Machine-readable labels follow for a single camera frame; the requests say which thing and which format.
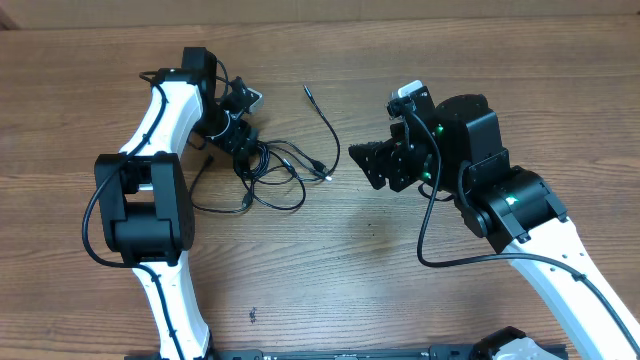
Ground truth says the thin black USB-C cable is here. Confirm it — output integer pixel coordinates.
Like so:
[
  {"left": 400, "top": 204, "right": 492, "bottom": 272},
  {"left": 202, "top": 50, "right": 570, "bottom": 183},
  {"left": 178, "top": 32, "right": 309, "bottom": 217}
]
[{"left": 188, "top": 83, "right": 342, "bottom": 215}]

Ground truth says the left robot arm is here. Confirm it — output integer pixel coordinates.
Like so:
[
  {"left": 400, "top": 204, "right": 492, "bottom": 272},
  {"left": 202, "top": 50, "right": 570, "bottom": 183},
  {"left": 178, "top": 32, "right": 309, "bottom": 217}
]
[{"left": 82, "top": 47, "right": 263, "bottom": 359}]

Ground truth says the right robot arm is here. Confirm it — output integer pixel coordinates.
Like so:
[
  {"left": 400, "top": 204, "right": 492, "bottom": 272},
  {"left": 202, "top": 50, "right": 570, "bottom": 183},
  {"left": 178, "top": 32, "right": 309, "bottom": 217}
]
[{"left": 349, "top": 81, "right": 639, "bottom": 359}]

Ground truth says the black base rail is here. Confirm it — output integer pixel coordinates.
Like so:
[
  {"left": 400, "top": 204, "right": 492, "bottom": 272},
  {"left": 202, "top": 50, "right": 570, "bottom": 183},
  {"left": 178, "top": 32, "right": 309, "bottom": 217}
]
[{"left": 124, "top": 325, "right": 569, "bottom": 360}]

